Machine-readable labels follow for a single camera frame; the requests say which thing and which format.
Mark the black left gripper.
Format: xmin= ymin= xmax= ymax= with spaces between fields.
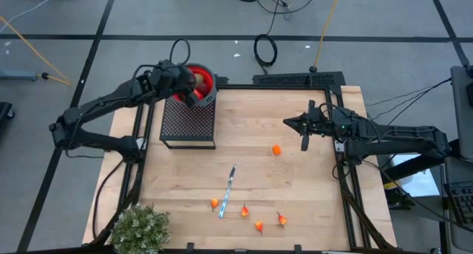
xmin=157 ymin=60 xmax=200 ymax=108

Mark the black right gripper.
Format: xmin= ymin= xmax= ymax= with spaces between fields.
xmin=282 ymin=100 xmax=347 ymax=152

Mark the red colander with grey rim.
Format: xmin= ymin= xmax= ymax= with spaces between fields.
xmin=171 ymin=63 xmax=218 ymax=107

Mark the brown-green kiwi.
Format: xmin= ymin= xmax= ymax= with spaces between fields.
xmin=194 ymin=73 xmax=208 ymax=91

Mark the black perforated metal shelf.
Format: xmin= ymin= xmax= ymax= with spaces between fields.
xmin=159 ymin=95 xmax=217 ymax=151

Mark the black vented box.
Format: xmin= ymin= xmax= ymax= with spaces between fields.
xmin=252 ymin=71 xmax=347 ymax=88

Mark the green artificial potted plant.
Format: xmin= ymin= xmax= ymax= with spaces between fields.
xmin=109 ymin=203 xmax=172 ymax=254

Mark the grey workstation desk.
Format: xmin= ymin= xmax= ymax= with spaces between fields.
xmin=441 ymin=63 xmax=473 ymax=253

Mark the black keyboard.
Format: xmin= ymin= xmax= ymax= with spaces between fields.
xmin=443 ymin=182 xmax=473 ymax=227

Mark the black floor object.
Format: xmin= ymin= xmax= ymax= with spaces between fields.
xmin=0 ymin=101 xmax=16 ymax=122

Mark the black aluminium table frame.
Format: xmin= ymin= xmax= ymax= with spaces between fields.
xmin=81 ymin=71 xmax=398 ymax=254

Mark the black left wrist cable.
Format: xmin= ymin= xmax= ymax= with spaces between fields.
xmin=169 ymin=38 xmax=191 ymax=66

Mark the black power cable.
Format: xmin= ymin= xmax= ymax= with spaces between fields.
xmin=253 ymin=0 xmax=284 ymax=72

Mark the yellow cable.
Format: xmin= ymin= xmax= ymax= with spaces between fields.
xmin=0 ymin=16 xmax=72 ymax=87
xmin=309 ymin=0 xmax=344 ymax=73

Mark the knife with teal handle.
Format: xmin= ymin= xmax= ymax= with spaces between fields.
xmin=218 ymin=163 xmax=238 ymax=219

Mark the black left base cable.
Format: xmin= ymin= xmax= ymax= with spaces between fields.
xmin=91 ymin=158 xmax=126 ymax=241

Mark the grey floor rail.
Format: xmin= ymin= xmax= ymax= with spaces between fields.
xmin=0 ymin=69 xmax=40 ymax=81

